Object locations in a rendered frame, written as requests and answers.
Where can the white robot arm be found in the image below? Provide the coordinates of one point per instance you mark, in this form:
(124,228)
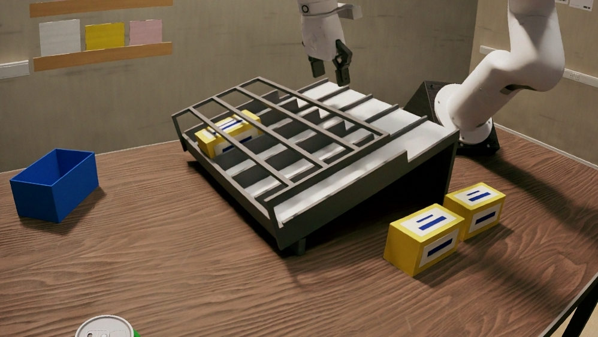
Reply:
(536,63)

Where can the blue open box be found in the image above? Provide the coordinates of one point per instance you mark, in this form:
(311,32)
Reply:
(60,181)

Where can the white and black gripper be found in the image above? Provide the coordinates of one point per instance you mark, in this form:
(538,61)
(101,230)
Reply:
(322,38)

